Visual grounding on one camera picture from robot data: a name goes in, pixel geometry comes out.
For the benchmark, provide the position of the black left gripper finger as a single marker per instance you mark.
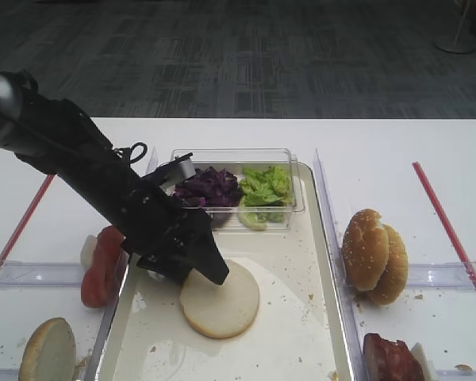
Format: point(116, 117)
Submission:
point(203, 255)

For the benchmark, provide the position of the red rail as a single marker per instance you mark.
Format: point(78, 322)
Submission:
point(25, 219)
point(451, 233)

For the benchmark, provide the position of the white meat pusher block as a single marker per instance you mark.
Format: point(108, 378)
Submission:
point(426, 364)

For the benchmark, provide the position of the right long clear divider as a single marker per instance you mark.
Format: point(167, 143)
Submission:
point(352, 345)

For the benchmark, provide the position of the front sesame bun top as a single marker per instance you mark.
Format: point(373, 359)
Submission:
point(365, 249)

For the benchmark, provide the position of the rear tomato slice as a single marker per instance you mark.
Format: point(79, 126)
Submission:
point(110, 239)

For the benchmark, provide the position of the round stand base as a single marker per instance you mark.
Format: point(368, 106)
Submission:
point(459, 43)

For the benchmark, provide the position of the sesame bun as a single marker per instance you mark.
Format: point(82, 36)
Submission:
point(393, 280)
point(365, 249)

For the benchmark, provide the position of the purple cabbage shreds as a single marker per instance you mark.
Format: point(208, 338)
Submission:
point(212, 191)

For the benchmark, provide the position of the metal serving tray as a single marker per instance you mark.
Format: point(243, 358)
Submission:
point(296, 335)

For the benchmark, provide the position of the bun slice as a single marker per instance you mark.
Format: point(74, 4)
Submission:
point(220, 311)
point(50, 353)

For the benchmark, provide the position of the sliced meat patties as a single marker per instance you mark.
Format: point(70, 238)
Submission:
point(390, 361)

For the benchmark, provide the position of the clear plastic container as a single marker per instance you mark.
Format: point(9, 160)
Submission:
point(236, 160)

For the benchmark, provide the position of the right lower clear pusher track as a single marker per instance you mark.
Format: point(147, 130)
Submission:
point(456, 375)

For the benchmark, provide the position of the white tomato pusher block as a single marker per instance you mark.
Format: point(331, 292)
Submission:
point(87, 252)

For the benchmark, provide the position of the left red rail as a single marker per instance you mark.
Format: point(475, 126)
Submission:
point(25, 219)

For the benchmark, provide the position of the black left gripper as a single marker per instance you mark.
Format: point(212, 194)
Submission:
point(57, 138)

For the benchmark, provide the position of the tomato slice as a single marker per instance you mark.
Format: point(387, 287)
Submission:
point(110, 239)
point(100, 281)

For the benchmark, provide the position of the green lettuce leaves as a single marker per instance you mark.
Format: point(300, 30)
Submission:
point(263, 191)

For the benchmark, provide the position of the right upper clear pusher track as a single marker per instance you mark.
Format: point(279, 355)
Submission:
point(459, 276)

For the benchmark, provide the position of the left upper clear pusher track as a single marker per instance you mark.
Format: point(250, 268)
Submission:
point(22, 274)

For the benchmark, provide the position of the rear sesame bun top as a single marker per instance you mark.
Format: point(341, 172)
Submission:
point(393, 280)

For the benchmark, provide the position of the front tomato slice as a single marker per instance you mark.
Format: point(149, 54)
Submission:
point(100, 281)

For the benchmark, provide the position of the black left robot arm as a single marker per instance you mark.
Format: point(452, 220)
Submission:
point(11, 84)

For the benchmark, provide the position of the clear pusher track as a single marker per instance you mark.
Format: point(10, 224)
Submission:
point(459, 276)
point(456, 375)
point(22, 274)

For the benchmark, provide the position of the right red rail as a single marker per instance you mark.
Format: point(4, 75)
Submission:
point(451, 233)

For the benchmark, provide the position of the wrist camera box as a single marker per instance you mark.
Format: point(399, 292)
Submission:
point(170, 173)

